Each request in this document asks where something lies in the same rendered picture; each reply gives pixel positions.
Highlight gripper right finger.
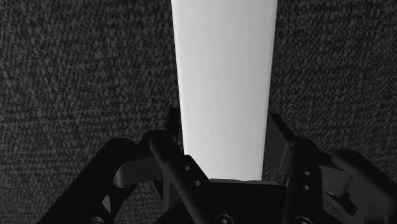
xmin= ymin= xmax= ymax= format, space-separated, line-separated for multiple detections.
xmin=263 ymin=113 xmax=397 ymax=224

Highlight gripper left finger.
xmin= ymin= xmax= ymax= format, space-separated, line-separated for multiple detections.
xmin=37 ymin=106 xmax=212 ymax=224

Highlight white tall tapered cylinder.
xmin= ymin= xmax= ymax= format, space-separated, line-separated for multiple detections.
xmin=171 ymin=0 xmax=279 ymax=181

